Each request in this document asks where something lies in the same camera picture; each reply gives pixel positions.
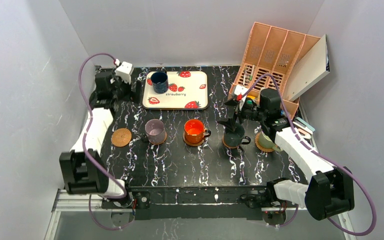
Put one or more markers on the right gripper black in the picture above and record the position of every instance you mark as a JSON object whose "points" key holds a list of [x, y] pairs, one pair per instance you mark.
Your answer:
{"points": [[235, 108]]}

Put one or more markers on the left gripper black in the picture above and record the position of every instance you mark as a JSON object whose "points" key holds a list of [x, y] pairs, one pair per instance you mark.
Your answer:
{"points": [[125, 88]]}

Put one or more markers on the light green mug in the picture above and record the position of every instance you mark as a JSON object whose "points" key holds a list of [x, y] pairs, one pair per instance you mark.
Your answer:
{"points": [[266, 144]]}

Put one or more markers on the dark green mug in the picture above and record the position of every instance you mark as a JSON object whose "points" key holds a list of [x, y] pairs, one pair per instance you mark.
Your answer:
{"points": [[236, 137]]}

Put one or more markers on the navy blue mug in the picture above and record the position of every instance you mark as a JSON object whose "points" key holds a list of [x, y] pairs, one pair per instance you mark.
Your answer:
{"points": [[159, 82]]}

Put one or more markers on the white strawberry tray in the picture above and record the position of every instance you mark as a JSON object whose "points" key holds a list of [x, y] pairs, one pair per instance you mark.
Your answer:
{"points": [[187, 90]]}

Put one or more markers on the lilac mug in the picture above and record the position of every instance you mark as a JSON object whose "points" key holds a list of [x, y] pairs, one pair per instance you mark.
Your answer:
{"points": [[154, 131]]}

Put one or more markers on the orange mug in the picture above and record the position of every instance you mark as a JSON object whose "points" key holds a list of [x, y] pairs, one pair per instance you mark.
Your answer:
{"points": [[195, 131]]}

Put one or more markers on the dark ringed wooden coaster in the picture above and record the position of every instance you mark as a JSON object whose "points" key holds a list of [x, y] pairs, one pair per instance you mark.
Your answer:
{"points": [[193, 144]]}

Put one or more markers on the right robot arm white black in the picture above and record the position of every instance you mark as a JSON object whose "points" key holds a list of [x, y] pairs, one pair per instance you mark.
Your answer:
{"points": [[330, 190]]}

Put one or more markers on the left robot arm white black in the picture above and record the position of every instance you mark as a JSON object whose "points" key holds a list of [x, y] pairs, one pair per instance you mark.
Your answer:
{"points": [[82, 168]]}

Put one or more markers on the woven rattan coaster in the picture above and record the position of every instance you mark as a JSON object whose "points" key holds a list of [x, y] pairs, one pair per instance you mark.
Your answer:
{"points": [[265, 150]]}

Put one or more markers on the cork coaster far left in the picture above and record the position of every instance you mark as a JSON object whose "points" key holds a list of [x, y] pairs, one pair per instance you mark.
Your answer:
{"points": [[121, 137]]}

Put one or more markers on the orange round coaster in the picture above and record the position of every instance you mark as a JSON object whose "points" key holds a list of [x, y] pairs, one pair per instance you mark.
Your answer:
{"points": [[229, 146]]}

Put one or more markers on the smooth wooden coaster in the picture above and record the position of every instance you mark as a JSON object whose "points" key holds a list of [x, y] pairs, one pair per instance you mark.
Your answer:
{"points": [[161, 142]]}

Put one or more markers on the green yellow eraser block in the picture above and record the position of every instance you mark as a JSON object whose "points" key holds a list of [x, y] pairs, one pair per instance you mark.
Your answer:
{"points": [[250, 100]]}

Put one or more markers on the teal pink stationery stack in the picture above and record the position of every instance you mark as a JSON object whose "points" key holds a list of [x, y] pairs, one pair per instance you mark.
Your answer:
{"points": [[304, 128]]}

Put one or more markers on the pink desk file organizer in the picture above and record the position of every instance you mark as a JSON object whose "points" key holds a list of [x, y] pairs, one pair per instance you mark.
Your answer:
{"points": [[276, 51]]}

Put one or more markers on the white binder folder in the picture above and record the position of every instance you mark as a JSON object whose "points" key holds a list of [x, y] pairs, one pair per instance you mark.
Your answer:
{"points": [[311, 66]]}

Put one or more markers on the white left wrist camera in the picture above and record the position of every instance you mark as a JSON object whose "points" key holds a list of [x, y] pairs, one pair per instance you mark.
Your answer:
{"points": [[124, 71]]}

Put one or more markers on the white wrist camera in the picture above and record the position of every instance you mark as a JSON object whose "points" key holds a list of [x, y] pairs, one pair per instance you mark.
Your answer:
{"points": [[239, 94], [124, 71]]}

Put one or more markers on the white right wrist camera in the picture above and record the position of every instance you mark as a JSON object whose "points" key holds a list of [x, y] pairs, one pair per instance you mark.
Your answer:
{"points": [[239, 94]]}

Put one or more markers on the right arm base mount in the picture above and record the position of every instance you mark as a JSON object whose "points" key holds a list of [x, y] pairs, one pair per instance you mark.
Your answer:
{"points": [[259, 199]]}

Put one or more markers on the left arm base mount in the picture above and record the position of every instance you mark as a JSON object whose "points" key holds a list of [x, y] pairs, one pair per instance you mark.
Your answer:
{"points": [[135, 200]]}

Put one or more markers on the aluminium front rail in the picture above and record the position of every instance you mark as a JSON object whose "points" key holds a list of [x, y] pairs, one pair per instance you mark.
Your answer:
{"points": [[187, 213]]}

